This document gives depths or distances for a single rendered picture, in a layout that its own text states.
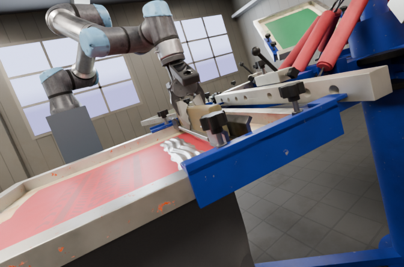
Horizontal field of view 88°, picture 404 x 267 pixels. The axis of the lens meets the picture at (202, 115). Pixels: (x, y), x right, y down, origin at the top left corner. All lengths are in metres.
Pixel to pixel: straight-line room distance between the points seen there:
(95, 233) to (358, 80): 0.47
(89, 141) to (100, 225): 0.94
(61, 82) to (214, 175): 1.10
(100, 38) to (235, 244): 0.58
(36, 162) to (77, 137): 2.92
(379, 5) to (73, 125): 1.44
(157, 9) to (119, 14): 3.89
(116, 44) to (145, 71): 3.62
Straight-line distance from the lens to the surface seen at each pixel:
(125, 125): 4.07
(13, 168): 4.06
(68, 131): 1.25
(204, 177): 0.31
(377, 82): 0.47
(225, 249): 0.49
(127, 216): 0.32
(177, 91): 0.59
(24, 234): 0.53
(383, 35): 1.06
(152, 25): 0.62
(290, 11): 2.41
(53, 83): 1.30
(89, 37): 0.62
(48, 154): 4.10
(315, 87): 0.52
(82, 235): 0.34
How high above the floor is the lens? 1.11
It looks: 8 degrees down
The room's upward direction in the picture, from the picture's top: 18 degrees counter-clockwise
